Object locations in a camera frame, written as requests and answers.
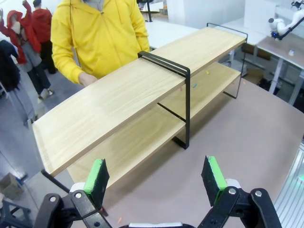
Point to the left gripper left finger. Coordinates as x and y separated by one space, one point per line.
95 180

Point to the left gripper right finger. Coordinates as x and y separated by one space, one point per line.
213 180

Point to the right forearm in yellow sleeve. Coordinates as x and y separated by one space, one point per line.
67 69

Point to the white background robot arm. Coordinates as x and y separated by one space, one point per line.
282 23

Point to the person's right hand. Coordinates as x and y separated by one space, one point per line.
88 78

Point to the small orange scrap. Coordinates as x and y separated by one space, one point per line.
120 219

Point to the cardboard box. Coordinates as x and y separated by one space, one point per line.
10 186

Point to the black metal stool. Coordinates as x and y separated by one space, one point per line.
14 213

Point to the small teal scrap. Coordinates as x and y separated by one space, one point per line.
194 85

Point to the brown box under desk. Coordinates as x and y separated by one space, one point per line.
254 76

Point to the person in yellow hoodie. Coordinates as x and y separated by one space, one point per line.
99 40

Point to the dark hanging coat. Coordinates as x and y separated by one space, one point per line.
8 66

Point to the wooden top desk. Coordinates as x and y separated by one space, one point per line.
280 50

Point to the small white desk object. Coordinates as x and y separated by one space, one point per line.
291 52

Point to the white side table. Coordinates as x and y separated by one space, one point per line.
171 33
244 31

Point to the mannequin in red jacket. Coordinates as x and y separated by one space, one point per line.
19 42

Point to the person in red top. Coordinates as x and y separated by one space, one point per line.
42 28

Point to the black stand pole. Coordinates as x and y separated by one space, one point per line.
148 9

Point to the aluminium profile rail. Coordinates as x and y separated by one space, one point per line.
292 190

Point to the two-tier wooden shelf black frame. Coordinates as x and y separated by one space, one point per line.
107 99

